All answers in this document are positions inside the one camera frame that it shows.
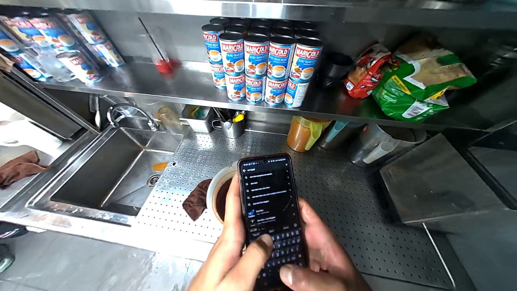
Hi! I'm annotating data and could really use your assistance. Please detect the person's left hand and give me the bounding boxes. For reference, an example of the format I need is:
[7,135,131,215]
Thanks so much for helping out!
[188,171,274,291]

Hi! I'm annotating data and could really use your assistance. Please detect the person's right hand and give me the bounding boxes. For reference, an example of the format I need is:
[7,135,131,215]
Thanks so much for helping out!
[280,198,372,291]

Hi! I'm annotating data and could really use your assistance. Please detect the black smartphone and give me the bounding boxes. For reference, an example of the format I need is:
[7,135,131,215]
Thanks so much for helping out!
[237,153,309,291]

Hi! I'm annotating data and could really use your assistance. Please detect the dark brown crumpled cloth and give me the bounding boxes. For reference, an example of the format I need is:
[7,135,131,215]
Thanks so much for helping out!
[182,179,213,222]

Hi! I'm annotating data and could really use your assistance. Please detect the perforated metal drain board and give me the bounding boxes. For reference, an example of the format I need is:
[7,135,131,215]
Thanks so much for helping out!
[131,129,456,290]

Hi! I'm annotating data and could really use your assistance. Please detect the stainless steel mug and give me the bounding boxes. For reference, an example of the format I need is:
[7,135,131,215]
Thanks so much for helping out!
[212,117,246,139]

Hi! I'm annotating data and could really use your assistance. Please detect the bunch of utensils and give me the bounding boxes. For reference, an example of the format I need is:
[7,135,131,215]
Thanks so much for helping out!
[213,108,246,124]

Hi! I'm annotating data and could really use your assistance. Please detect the rectangular stainless steel container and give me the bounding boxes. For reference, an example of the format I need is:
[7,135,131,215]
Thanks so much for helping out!
[181,105,215,134]

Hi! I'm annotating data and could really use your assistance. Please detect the clear amber glass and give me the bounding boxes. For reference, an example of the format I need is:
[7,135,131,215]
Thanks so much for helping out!
[156,106,183,135]

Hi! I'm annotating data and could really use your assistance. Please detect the grey metal box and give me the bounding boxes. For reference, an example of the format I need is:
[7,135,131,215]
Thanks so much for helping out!
[379,133,501,224]

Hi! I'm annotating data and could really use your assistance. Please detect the stainless steel sink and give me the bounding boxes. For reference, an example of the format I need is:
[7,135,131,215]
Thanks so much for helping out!
[26,121,186,227]

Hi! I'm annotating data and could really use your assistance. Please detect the chrome curved faucet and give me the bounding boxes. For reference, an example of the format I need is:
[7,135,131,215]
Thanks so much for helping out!
[107,103,160,132]

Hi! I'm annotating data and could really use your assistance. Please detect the stack of blue milk cans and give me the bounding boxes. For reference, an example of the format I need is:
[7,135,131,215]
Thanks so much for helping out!
[201,17,323,108]
[0,11,125,85]

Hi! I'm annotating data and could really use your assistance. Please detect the red plastic packet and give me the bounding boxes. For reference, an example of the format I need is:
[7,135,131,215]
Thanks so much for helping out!
[344,42,400,99]

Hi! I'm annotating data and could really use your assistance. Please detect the black cup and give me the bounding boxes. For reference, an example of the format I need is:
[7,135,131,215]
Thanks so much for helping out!
[317,52,354,89]

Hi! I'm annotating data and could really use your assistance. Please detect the green plastic packet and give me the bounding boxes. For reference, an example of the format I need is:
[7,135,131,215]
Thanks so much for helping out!
[372,34,477,123]

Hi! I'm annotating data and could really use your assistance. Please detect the thin black stick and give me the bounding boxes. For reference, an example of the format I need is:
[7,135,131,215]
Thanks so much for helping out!
[138,17,165,61]

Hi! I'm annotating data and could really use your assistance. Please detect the steel overhead shelf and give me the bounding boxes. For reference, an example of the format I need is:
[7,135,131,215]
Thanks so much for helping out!
[0,0,517,29]

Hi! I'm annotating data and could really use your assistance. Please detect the reddish brown cloth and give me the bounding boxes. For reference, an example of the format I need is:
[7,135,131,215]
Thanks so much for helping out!
[0,150,49,190]

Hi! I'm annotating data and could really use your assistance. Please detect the clear plastic bag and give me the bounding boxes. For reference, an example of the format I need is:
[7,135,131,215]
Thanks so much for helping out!
[24,44,76,82]

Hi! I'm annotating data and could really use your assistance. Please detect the jug with yellow-green handle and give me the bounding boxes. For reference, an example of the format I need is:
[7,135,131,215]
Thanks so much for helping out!
[286,116,332,153]

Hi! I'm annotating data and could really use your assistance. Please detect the clear jug with white handle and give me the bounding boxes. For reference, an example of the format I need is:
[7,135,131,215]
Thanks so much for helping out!
[348,124,427,167]

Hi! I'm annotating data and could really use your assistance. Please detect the jug with teal handle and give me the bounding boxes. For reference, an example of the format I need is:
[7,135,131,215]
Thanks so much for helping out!
[318,120,364,150]

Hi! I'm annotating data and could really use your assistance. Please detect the stainless steel wall shelf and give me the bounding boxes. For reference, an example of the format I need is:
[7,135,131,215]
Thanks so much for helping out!
[40,61,491,131]

